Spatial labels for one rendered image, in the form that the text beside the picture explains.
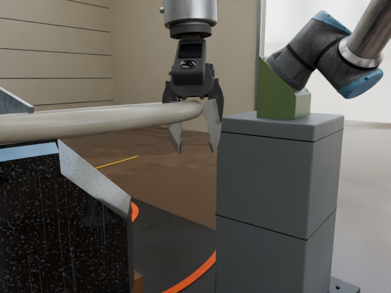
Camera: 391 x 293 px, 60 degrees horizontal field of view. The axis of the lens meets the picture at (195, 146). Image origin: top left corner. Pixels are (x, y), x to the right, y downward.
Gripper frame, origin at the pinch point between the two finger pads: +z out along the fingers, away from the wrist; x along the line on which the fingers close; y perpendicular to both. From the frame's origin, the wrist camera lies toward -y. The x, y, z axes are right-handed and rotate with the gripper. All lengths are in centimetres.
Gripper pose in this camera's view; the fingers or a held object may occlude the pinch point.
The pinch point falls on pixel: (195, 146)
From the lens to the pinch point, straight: 58.4
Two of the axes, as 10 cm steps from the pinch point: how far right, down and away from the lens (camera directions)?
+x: -9.9, 0.4, 1.0
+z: 0.5, 9.9, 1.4
